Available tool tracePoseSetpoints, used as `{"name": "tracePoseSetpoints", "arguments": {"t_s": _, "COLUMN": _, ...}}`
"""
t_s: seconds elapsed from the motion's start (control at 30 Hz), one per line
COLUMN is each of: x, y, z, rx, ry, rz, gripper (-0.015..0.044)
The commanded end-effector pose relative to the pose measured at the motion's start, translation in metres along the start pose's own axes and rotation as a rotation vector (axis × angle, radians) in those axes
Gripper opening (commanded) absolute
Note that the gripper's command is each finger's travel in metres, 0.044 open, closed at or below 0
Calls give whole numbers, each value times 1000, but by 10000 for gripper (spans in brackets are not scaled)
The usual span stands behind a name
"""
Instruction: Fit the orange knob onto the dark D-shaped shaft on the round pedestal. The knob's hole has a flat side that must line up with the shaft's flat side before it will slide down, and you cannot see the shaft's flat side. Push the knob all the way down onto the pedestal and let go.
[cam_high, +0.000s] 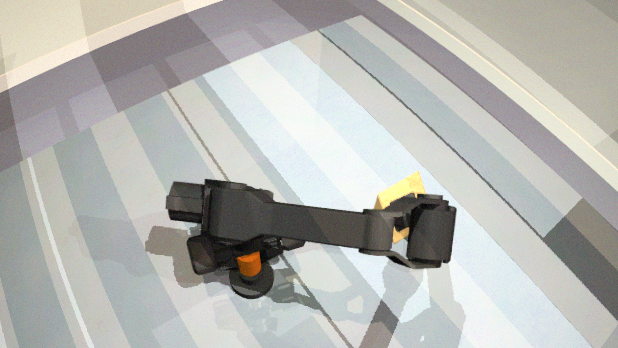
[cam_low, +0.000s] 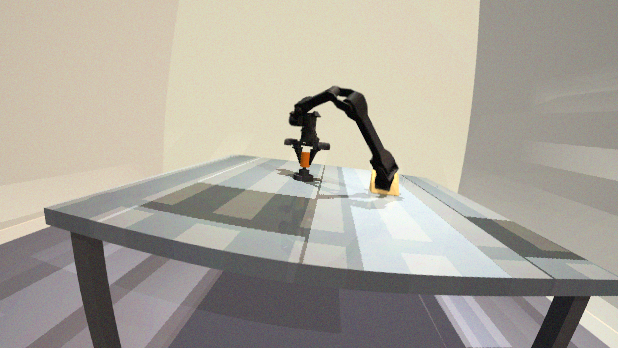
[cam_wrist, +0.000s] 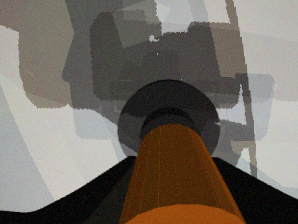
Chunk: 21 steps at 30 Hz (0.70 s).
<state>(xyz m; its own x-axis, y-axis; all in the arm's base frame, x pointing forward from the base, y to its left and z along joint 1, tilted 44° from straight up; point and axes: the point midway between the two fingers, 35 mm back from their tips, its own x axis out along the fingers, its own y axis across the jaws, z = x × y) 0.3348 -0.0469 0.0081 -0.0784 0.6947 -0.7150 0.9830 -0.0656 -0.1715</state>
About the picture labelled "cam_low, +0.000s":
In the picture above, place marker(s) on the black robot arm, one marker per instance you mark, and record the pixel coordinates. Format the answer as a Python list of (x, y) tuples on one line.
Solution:
[(356, 108)]

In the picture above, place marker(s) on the orange cylinder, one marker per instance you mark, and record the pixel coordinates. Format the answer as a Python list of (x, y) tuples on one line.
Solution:
[(305, 159)]

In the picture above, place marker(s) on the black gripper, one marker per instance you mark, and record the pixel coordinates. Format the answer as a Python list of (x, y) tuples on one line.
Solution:
[(308, 136)]

